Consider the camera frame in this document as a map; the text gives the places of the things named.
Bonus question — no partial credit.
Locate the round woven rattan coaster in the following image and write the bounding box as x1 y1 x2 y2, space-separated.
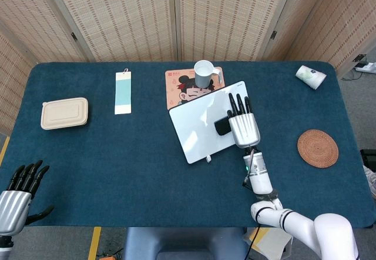
297 129 340 169

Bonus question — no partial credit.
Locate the beige lidded lunch box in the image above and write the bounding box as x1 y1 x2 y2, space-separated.
40 96 89 131

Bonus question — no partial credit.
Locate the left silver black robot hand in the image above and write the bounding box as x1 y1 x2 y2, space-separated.
0 159 55 236

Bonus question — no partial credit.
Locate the grey blue robot torso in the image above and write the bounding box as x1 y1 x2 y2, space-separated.
122 226 250 260

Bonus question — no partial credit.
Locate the white and teal card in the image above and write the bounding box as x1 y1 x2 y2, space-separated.
114 68 133 115

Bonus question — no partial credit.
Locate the white tablet board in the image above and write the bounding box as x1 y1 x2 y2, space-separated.
168 80 256 165

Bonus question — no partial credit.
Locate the orange cartoon mouse pad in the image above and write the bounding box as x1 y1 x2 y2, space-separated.
164 66 226 111

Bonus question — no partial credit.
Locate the white and grey mug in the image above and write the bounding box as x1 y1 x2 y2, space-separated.
193 60 223 88

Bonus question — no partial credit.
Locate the black cable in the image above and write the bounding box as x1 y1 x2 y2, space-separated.
243 226 263 260

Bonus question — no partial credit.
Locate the white paper cup green print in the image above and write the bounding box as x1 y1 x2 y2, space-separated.
295 65 327 90

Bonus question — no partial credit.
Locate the black box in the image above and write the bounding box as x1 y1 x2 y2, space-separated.
360 148 376 169

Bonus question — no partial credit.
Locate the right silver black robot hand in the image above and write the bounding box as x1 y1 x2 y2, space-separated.
227 92 261 149

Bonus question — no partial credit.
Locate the dark blue tablecloth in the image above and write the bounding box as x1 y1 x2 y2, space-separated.
5 61 376 230

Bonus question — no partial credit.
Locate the woven bamboo folding screen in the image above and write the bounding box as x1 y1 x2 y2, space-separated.
0 0 376 134

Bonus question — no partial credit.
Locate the black and blue eraser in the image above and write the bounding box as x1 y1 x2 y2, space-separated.
213 118 233 136

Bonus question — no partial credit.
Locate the white shoe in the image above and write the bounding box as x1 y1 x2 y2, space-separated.
362 165 376 199

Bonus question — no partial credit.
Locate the white power strip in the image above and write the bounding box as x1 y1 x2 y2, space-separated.
354 61 376 73

